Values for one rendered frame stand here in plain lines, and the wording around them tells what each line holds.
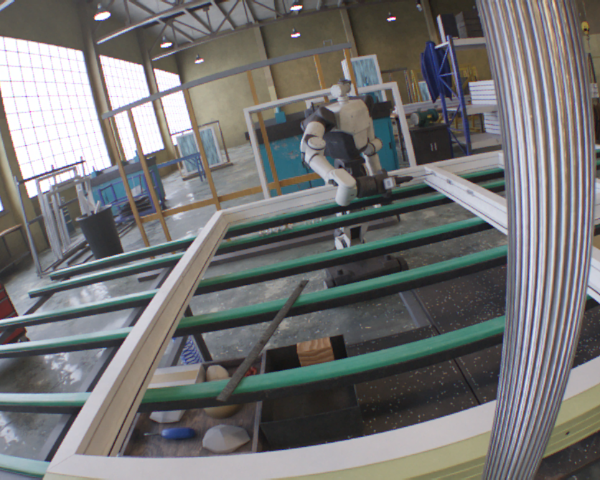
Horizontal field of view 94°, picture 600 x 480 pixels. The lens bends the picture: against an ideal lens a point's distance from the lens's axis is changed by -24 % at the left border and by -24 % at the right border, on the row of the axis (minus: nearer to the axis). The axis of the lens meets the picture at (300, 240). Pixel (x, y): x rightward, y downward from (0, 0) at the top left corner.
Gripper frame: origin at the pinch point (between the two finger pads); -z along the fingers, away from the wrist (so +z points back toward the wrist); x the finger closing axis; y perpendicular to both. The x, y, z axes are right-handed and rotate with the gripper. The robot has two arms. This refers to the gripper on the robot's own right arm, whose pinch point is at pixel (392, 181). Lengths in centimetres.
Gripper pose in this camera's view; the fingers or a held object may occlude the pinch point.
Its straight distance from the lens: 160.8
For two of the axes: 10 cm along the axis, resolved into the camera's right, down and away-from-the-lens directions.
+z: -9.4, 2.1, -2.8
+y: -2.7, 0.5, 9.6
